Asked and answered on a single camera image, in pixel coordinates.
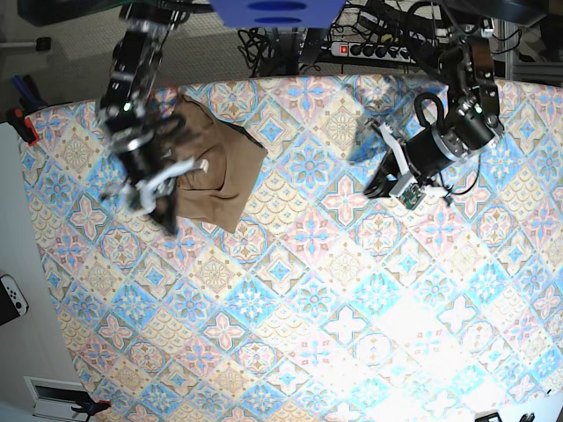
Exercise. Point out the orange black bottom clamp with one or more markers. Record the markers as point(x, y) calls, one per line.
point(90, 408)

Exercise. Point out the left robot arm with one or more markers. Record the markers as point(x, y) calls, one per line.
point(466, 125)

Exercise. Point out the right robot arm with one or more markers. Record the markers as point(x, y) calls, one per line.
point(135, 137)

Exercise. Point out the white power strip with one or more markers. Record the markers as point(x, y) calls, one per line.
point(382, 52)

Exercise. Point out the patterned tile tablecloth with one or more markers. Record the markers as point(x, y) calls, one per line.
point(321, 305)

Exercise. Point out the white wall vent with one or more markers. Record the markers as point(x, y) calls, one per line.
point(53, 400)

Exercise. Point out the red black table clamp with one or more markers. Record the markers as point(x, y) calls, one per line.
point(23, 126)

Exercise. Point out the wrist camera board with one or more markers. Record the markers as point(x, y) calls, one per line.
point(135, 205)
point(412, 196)

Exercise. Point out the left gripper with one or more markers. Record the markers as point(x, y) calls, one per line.
point(395, 172)

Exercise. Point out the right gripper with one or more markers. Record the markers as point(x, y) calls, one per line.
point(157, 192)

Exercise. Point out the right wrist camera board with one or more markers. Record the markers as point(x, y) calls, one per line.
point(135, 205)

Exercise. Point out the white game controller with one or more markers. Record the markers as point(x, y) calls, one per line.
point(15, 294)

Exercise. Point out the brown t-shirt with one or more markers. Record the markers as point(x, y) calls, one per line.
point(218, 195)

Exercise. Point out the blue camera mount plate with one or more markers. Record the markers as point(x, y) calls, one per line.
point(277, 13)

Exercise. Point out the blue handled clamp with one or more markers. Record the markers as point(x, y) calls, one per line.
point(30, 97)

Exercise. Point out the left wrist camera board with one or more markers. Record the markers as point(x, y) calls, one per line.
point(412, 196)

